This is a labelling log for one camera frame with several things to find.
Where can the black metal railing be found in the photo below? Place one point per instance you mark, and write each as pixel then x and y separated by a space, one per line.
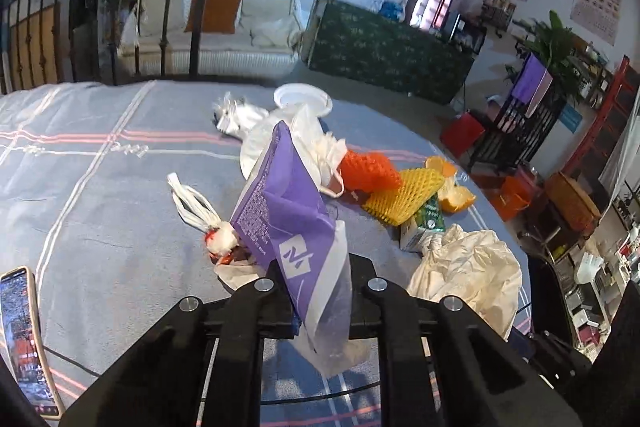
pixel 518 130

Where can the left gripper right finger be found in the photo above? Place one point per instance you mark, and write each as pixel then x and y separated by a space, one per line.
pixel 442 365

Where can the orange foam fruit net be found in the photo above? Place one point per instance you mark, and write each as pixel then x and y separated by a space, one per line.
pixel 369 172

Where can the red box on floor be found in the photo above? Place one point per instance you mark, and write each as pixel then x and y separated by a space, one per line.
pixel 461 134

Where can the orange cushion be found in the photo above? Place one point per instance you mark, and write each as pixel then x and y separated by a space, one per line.
pixel 217 17

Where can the potted green plant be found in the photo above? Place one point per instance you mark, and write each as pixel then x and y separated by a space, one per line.
pixel 553 44

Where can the grey striped bed sheet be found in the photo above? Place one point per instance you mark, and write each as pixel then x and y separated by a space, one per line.
pixel 86 206

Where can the green white milk carton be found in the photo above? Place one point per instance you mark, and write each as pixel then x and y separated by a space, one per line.
pixel 418 229

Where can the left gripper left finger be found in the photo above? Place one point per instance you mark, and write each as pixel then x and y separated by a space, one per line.
pixel 199 364

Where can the smartphone with light case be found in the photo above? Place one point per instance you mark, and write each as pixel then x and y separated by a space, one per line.
pixel 20 324

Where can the yellow foam fruit net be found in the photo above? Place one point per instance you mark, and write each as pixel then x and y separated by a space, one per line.
pixel 395 207

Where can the red ladder shelf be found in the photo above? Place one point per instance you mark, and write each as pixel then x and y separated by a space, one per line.
pixel 596 148

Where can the black trash bin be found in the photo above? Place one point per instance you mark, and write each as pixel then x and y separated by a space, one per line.
pixel 549 310

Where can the purple plastic bag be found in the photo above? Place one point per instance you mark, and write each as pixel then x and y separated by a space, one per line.
pixel 280 216

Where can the white wicker swing sofa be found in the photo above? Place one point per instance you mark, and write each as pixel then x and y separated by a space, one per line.
pixel 244 38

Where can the orange plastic bucket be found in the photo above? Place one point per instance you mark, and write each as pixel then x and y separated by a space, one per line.
pixel 512 198

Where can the white face mask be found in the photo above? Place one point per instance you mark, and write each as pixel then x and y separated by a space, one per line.
pixel 295 128

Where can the green floral covered counter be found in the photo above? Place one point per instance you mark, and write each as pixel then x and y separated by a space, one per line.
pixel 344 40

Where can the white paper wrapper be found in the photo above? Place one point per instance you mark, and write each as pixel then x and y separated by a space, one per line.
pixel 477 267

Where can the knotted white plastic bag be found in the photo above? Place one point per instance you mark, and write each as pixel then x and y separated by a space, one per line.
pixel 233 264

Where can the orange patterned suitcase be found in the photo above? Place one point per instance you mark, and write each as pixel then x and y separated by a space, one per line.
pixel 574 204

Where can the purple hanging towel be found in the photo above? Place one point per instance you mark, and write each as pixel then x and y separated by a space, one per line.
pixel 529 79

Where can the black iron bed frame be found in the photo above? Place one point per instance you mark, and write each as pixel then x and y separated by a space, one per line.
pixel 100 6

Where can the orange peel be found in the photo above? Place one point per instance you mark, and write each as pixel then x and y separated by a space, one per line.
pixel 452 197

